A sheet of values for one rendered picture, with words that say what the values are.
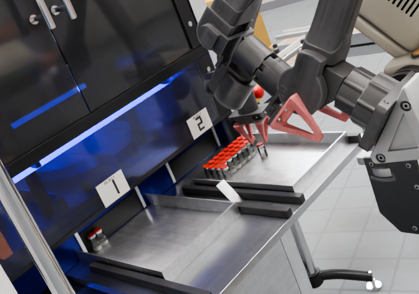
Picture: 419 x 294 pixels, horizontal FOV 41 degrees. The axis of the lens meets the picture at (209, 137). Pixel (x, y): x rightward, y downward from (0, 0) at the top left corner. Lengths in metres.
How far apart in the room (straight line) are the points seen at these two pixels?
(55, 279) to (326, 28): 0.50
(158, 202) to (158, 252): 0.25
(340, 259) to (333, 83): 1.83
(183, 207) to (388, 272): 1.21
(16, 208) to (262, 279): 1.26
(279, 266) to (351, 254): 0.77
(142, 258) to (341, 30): 0.75
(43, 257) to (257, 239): 0.62
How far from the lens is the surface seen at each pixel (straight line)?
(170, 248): 1.34
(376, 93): 0.83
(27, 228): 0.71
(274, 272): 1.90
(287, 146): 1.60
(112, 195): 1.42
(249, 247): 1.22
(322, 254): 2.69
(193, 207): 1.46
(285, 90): 0.87
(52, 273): 0.73
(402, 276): 2.45
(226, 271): 1.18
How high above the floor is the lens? 1.52
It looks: 20 degrees down
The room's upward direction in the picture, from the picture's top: 22 degrees counter-clockwise
